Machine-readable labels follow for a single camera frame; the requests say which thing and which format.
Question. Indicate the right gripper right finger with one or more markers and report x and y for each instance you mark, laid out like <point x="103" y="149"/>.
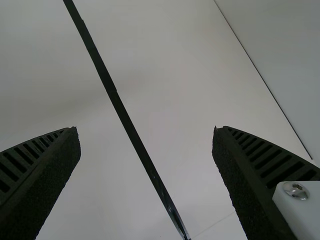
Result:
<point x="255" y="180"/>

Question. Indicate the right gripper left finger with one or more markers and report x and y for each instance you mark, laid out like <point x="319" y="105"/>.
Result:
<point x="37" y="180"/>

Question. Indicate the black strip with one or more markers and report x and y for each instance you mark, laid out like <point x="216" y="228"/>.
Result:
<point x="125" y="112"/>

